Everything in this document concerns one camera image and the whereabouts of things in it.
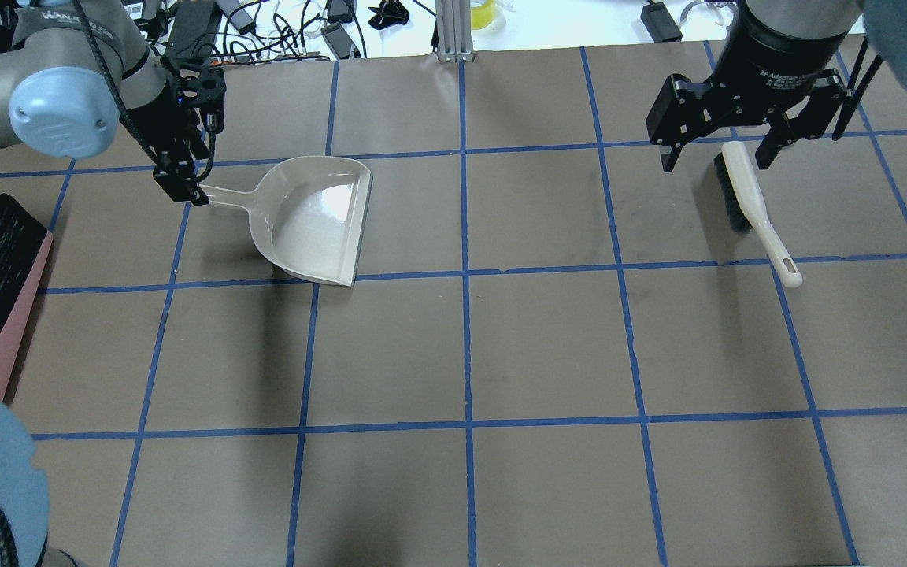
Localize black power adapter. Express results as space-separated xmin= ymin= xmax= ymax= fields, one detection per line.
xmin=639 ymin=1 xmax=683 ymax=43

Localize aluminium frame post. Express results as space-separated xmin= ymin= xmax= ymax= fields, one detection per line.
xmin=435 ymin=0 xmax=475 ymax=64

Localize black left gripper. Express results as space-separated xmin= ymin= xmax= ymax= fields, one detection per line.
xmin=135 ymin=65 xmax=227 ymax=206

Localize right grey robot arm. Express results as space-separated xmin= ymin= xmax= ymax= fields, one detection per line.
xmin=646 ymin=1 xmax=907 ymax=172

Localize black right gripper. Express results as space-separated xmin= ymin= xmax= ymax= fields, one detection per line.
xmin=646 ymin=1 xmax=864 ymax=173

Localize beige plastic dustpan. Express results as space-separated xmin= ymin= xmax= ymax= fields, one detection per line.
xmin=201 ymin=157 xmax=373 ymax=287

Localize beige hand brush black bristles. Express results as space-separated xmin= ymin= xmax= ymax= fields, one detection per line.
xmin=713 ymin=141 xmax=804 ymax=288

